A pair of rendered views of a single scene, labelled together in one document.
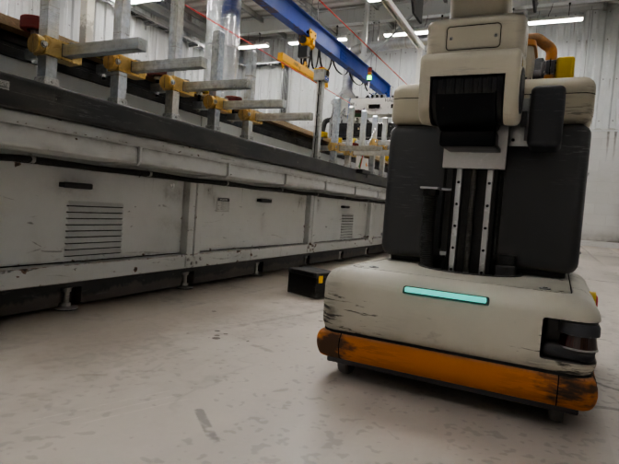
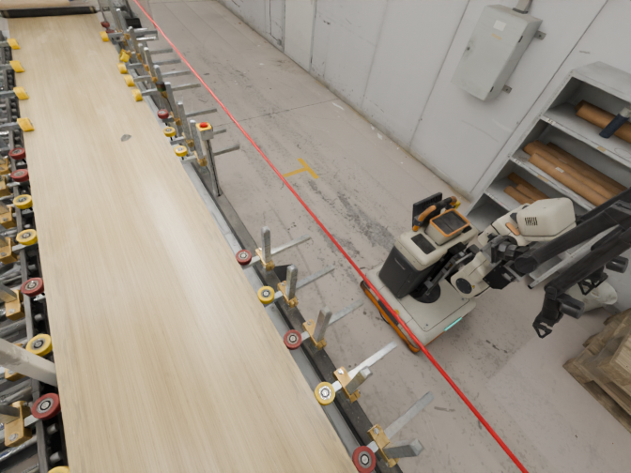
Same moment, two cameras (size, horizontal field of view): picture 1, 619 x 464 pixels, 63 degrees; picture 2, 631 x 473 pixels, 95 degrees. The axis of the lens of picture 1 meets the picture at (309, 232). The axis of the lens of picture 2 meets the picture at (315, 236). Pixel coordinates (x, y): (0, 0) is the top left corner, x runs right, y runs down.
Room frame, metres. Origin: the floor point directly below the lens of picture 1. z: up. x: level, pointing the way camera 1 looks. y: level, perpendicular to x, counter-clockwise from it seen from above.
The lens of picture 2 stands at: (1.73, 1.01, 2.18)
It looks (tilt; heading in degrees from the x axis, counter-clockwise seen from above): 51 degrees down; 293
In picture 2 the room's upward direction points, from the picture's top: 10 degrees clockwise
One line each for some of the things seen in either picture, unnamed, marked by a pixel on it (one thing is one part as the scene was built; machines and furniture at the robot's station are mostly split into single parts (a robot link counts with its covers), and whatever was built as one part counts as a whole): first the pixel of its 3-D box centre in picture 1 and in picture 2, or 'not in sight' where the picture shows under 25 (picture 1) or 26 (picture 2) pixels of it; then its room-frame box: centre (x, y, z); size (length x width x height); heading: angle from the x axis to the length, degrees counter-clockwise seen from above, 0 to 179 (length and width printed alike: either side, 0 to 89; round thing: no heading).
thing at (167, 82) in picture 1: (177, 86); (315, 334); (1.86, 0.52, 0.83); 0.14 x 0.06 x 0.05; 154
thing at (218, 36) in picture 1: (215, 89); (290, 293); (2.07, 0.42, 0.87); 0.04 x 0.04 x 0.48; 64
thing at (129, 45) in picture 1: (82, 51); (395, 426); (1.39, 0.65, 0.80); 0.43 x 0.03 x 0.04; 64
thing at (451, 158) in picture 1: (498, 115); (471, 272); (1.23, -0.44, 0.68); 0.28 x 0.27 x 0.25; 64
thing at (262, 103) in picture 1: (237, 105); (300, 284); (2.06, 0.33, 0.81); 0.43 x 0.03 x 0.04; 64
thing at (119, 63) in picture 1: (124, 66); (346, 384); (1.64, 0.63, 0.83); 0.14 x 0.06 x 0.05; 154
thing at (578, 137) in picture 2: not in sight; (560, 189); (0.79, -1.63, 0.78); 0.90 x 0.45 x 1.55; 154
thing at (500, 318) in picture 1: (465, 311); (416, 294); (1.41, -0.46, 0.16); 0.67 x 0.64 x 0.25; 154
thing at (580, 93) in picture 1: (483, 163); (430, 254); (1.49, -0.50, 0.59); 0.55 x 0.34 x 0.83; 64
